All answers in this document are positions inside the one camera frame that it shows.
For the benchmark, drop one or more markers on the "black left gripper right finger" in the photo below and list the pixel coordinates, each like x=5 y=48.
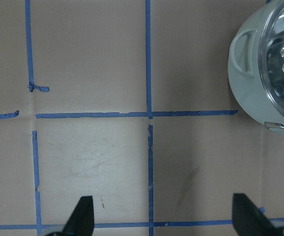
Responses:
x=248 y=220

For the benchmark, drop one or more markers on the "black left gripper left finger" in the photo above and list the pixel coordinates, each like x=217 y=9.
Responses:
x=80 y=222

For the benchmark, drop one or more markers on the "glass pot lid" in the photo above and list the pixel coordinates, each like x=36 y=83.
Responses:
x=271 y=55

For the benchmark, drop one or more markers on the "pale green electric pot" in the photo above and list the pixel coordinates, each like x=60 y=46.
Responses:
x=244 y=75

